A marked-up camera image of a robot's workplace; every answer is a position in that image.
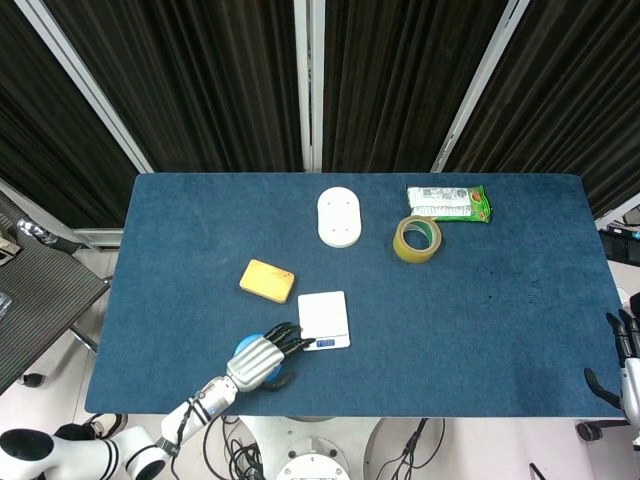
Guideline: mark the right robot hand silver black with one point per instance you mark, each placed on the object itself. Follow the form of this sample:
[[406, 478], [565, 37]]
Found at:
[[631, 380]]

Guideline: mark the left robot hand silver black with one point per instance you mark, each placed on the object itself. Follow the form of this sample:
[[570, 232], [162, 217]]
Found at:
[[255, 362]]

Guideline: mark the blue disc weight with hole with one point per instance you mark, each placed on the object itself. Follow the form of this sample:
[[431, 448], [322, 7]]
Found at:
[[245, 342]]

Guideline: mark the digital kitchen scale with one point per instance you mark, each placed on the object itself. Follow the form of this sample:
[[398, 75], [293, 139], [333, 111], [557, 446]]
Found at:
[[322, 315]]

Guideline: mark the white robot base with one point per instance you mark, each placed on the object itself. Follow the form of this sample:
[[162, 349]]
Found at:
[[310, 442]]

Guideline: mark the black chair caster base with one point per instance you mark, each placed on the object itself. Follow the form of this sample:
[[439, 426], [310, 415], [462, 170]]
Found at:
[[597, 430]]

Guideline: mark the yellow sponge block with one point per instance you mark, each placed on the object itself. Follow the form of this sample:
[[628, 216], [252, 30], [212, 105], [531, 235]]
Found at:
[[265, 280]]

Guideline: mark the black equipment case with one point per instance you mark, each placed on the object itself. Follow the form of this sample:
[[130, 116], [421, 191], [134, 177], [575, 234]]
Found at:
[[620, 245]]

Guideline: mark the white oval plastic plate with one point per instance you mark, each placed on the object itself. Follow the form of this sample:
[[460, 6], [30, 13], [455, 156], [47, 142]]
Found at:
[[339, 217]]

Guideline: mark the blue fabric table cover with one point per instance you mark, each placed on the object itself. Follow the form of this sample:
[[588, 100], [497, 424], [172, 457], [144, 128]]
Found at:
[[450, 325]]

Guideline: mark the yellow packing tape roll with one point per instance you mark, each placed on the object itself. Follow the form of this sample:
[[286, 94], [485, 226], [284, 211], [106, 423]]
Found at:
[[415, 256]]

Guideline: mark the green white snack packet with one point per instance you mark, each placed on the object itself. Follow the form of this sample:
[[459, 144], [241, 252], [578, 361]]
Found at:
[[450, 202]]

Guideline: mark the black pleated curtain panel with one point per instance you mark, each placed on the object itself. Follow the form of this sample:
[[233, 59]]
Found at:
[[40, 125], [200, 75], [400, 75], [575, 100]]

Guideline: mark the white metal frame post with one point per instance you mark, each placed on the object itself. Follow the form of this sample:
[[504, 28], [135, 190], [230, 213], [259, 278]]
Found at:
[[308, 85], [85, 85], [482, 85]]

